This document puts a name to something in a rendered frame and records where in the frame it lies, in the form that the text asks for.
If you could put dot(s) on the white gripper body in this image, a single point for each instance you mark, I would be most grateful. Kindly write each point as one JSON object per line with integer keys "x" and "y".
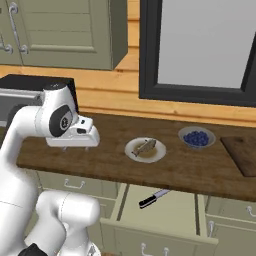
{"x": 75, "y": 140}

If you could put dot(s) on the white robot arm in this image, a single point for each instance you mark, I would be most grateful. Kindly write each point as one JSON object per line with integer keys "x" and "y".
{"x": 20, "y": 186}

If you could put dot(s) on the olive green drawer front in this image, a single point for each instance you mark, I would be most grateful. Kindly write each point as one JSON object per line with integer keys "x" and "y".
{"x": 96, "y": 186}
{"x": 230, "y": 206}

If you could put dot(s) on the grey brown meat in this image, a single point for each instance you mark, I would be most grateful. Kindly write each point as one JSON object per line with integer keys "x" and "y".
{"x": 145, "y": 147}

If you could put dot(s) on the white plate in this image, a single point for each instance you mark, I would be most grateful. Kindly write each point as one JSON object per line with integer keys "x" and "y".
{"x": 160, "y": 151}

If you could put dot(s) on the open olive green drawer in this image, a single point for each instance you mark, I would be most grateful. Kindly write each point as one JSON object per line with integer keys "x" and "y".
{"x": 166, "y": 220}

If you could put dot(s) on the dark wooden cutting board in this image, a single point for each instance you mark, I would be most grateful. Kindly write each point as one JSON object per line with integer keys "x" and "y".
{"x": 243, "y": 153}

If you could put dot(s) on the olive green cabinet door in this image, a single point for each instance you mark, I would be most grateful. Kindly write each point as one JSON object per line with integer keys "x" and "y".
{"x": 233, "y": 238}
{"x": 105, "y": 208}

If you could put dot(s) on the black microwave oven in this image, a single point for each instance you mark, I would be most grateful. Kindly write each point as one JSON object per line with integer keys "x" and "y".
{"x": 23, "y": 100}

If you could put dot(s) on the blueberries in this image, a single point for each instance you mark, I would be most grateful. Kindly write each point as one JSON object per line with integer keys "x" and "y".
{"x": 196, "y": 138}

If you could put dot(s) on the wide olive green cupboard door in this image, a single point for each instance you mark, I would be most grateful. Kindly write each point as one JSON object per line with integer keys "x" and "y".
{"x": 66, "y": 30}

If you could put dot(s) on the grey bowl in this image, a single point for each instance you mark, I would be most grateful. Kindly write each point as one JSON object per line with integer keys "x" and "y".
{"x": 196, "y": 128}

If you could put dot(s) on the black framed window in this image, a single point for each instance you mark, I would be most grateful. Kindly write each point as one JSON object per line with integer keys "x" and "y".
{"x": 148, "y": 50}

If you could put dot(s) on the narrow olive green cupboard door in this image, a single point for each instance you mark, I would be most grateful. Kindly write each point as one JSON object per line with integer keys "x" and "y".
{"x": 4, "y": 20}

